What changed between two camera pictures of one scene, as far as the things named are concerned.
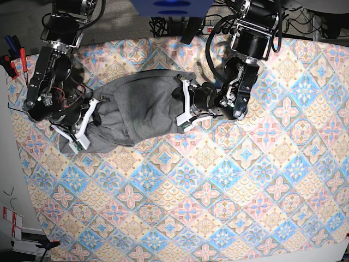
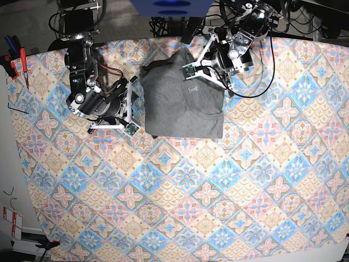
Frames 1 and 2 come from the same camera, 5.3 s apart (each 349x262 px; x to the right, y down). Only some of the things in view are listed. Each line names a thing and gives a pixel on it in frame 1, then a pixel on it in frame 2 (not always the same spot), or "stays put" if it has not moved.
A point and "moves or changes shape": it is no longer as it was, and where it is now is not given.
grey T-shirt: (131, 107) moves or changes shape
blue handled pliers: (14, 45) stays put
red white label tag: (17, 220) stays put
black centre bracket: (193, 27) stays put
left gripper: (74, 133) -> (128, 114)
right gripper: (199, 99) -> (215, 64)
